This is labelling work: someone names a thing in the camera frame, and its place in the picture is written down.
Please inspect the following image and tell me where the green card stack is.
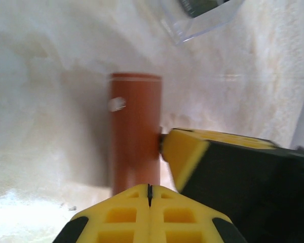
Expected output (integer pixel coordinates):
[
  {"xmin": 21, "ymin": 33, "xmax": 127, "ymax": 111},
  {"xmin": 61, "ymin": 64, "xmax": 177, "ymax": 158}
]
[{"xmin": 178, "ymin": 0, "xmax": 235, "ymax": 19}]

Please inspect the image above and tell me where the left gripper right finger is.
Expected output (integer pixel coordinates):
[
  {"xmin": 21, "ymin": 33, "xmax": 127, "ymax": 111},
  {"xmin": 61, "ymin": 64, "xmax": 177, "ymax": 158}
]
[{"xmin": 149, "ymin": 184, "xmax": 247, "ymax": 243}]

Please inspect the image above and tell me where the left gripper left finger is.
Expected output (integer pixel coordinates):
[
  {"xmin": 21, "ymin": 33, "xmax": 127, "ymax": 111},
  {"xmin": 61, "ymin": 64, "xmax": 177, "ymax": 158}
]
[{"xmin": 55, "ymin": 183, "xmax": 151, "ymax": 243}]

